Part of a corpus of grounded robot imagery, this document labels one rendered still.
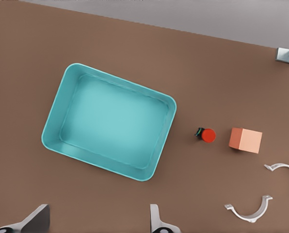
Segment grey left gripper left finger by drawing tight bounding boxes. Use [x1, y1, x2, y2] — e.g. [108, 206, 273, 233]
[0, 204, 50, 233]

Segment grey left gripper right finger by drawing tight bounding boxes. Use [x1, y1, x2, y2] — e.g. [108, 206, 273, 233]
[150, 203, 181, 233]

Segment red button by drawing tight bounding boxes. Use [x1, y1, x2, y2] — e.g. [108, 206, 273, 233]
[194, 127, 217, 144]

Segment blue storage box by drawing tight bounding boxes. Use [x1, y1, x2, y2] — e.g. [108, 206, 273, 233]
[41, 63, 177, 183]

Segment orange cube block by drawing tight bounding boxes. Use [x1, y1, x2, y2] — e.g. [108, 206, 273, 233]
[228, 127, 263, 154]

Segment silver frame post foot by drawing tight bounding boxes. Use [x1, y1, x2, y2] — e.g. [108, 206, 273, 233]
[275, 45, 289, 65]

